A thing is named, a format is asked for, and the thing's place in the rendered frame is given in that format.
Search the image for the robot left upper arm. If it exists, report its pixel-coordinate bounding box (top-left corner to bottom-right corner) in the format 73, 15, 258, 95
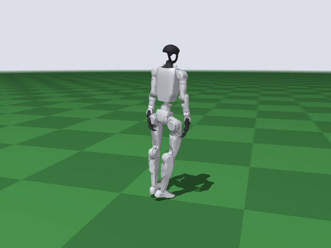
151, 68, 158, 97

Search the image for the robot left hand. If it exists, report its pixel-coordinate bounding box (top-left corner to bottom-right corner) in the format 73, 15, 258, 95
147, 110, 156, 131

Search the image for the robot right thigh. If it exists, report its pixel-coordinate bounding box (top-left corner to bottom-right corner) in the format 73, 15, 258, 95
161, 116, 183, 163

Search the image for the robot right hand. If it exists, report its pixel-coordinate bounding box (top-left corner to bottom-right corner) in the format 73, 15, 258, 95
180, 118, 191, 137

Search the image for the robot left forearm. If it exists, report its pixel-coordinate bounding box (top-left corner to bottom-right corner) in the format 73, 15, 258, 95
146, 92, 156, 114

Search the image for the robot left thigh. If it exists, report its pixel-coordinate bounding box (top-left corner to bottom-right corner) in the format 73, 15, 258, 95
149, 113, 163, 159

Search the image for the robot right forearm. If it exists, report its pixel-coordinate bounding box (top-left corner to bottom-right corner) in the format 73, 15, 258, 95
181, 94, 191, 122

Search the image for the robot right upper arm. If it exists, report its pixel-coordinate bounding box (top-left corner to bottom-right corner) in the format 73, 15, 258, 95
176, 70, 188, 102

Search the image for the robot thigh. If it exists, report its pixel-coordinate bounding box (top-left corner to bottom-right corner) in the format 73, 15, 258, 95
161, 116, 183, 163
149, 113, 163, 159

